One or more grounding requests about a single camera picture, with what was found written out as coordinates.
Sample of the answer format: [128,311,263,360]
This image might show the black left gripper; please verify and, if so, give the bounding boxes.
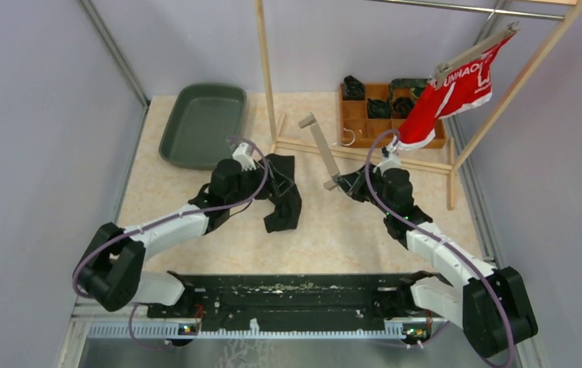
[227,159,294,209]

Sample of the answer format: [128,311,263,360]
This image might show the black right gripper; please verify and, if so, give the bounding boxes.
[337,162,393,215]

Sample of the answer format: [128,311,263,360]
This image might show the black striped garment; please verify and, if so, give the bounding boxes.
[264,153,302,233]

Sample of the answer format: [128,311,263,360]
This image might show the beige clip hanger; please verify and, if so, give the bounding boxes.
[298,113,343,192]
[429,21,519,90]

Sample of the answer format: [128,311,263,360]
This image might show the red underwear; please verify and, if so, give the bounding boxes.
[391,37,512,150]

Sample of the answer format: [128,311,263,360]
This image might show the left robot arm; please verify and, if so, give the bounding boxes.
[72,159,272,317]

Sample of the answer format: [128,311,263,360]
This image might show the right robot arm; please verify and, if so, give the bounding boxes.
[334,165,538,366]

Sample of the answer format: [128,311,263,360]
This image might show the wooden compartment tray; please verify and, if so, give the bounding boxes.
[339,82,448,150]

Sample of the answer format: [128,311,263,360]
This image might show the dark folded sock middle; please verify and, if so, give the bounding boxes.
[367,99,392,120]

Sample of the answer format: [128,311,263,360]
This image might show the dark rolled sock right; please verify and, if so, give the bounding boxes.
[392,97,415,120]

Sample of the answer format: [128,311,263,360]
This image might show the dark folded sock top-left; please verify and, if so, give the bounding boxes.
[342,75,366,101]

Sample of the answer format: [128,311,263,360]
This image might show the grey plastic bin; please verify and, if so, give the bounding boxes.
[159,83,247,170]

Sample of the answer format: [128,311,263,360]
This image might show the camouflage folded cloth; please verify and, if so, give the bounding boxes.
[390,78,429,101]

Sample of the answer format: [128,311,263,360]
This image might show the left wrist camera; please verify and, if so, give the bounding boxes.
[232,143,257,171]

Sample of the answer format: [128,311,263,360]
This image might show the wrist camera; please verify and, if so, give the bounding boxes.
[232,143,257,171]
[373,145,401,174]

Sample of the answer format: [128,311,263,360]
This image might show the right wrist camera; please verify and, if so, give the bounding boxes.
[373,145,401,174]

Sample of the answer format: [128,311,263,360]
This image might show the wooden clothes rack frame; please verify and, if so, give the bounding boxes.
[255,1,582,210]

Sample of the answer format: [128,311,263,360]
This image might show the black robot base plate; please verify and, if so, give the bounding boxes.
[146,273,427,334]

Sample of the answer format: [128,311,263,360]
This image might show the aluminium front rail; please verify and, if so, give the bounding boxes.
[86,305,450,345]

